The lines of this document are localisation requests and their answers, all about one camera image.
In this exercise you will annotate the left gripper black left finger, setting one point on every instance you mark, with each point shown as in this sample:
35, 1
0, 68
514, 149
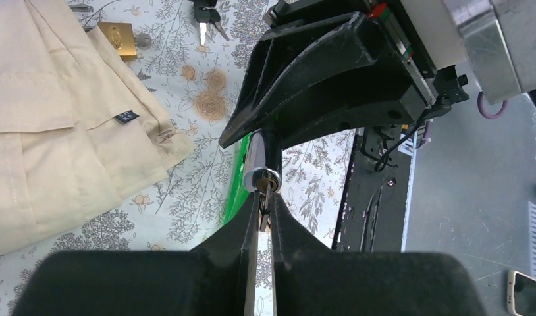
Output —
216, 277

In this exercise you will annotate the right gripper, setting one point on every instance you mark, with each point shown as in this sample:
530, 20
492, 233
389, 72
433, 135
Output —
327, 66

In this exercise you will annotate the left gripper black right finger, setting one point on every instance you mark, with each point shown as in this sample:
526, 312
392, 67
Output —
311, 279

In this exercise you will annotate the green cable lock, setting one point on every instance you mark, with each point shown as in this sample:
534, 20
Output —
258, 168

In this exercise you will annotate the black-headed key bunch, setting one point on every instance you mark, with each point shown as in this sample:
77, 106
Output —
205, 13

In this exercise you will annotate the key in padlock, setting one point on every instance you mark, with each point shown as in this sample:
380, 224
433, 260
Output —
143, 40

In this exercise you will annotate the floral table mat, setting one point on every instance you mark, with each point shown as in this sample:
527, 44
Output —
199, 86

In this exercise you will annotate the folded beige cloth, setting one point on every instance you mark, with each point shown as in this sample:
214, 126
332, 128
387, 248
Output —
79, 132

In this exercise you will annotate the smartphone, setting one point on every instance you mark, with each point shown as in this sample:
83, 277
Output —
520, 294

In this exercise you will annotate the brass padlock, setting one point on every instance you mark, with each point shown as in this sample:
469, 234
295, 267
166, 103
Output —
113, 40

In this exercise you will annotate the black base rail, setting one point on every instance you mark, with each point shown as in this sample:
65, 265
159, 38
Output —
373, 207

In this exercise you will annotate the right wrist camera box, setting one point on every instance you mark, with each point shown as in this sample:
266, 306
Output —
497, 38

